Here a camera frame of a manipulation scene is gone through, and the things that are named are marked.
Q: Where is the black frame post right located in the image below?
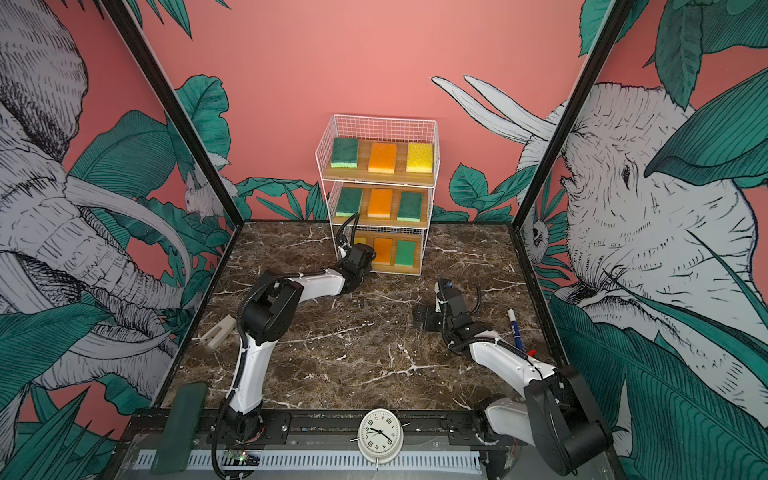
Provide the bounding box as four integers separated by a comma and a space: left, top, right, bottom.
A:
512, 0, 634, 232

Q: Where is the white stapler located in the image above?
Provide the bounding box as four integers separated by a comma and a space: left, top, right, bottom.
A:
199, 315, 236, 350

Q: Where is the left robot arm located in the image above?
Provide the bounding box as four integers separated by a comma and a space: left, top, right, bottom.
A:
211, 213, 376, 443

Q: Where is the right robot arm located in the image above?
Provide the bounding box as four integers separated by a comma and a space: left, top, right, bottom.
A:
412, 278, 613, 476

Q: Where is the blue capped marker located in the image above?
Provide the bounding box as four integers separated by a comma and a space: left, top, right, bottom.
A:
507, 308, 524, 350

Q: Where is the dark green sponge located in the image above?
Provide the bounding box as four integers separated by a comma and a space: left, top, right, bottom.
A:
335, 187, 363, 218
330, 137, 359, 169
397, 191, 423, 222

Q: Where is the black frame post left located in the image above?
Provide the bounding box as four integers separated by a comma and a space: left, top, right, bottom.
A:
101, 0, 245, 229

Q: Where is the black frame post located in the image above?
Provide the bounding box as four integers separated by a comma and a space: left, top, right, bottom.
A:
101, 0, 245, 229
512, 0, 634, 232

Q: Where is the white analog clock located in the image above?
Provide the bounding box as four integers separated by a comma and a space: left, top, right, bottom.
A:
350, 408, 407, 469

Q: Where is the white wire wooden shelf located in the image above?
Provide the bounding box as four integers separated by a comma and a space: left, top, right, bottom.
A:
315, 114, 440, 275

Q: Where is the light green yellow sponge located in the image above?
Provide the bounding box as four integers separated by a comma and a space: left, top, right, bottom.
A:
395, 240, 416, 268

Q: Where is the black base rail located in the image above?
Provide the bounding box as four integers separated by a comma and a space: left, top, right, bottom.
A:
113, 407, 607, 480

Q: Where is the white slotted cable duct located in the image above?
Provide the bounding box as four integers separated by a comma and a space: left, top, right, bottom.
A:
128, 449, 484, 475

